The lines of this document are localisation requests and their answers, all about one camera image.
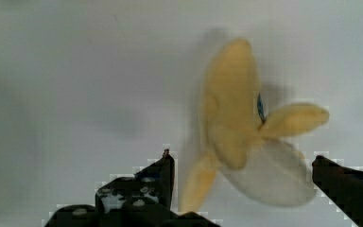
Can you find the yellow plush peeled banana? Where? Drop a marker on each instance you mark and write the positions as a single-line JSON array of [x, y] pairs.
[[248, 147]]

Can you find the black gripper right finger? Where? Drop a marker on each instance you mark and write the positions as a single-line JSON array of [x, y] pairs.
[[342, 185]]

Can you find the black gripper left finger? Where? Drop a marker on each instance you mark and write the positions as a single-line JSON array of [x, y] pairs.
[[141, 200]]

